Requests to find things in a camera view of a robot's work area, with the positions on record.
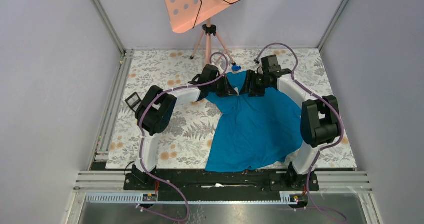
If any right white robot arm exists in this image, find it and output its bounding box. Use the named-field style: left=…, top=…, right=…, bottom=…
left=241, top=55, right=343, bottom=190

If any blue t-shirt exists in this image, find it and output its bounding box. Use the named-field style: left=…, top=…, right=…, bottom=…
left=205, top=88, right=303, bottom=172

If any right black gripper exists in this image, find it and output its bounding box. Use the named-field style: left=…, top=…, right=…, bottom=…
left=239, top=69, right=271, bottom=98

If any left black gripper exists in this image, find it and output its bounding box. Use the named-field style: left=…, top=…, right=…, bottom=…
left=208, top=73, right=237, bottom=98

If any pink music stand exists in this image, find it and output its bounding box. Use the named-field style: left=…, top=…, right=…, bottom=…
left=165, top=0, right=241, bottom=65

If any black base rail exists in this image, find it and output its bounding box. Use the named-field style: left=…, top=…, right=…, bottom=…
left=123, top=167, right=320, bottom=202

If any floral patterned table mat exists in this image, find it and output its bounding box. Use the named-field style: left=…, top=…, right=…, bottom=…
left=105, top=48, right=358, bottom=170

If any black square frame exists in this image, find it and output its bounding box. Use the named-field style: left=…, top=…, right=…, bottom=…
left=125, top=92, right=142, bottom=112

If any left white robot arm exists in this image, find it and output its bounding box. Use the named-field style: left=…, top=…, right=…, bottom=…
left=125, top=64, right=239, bottom=189

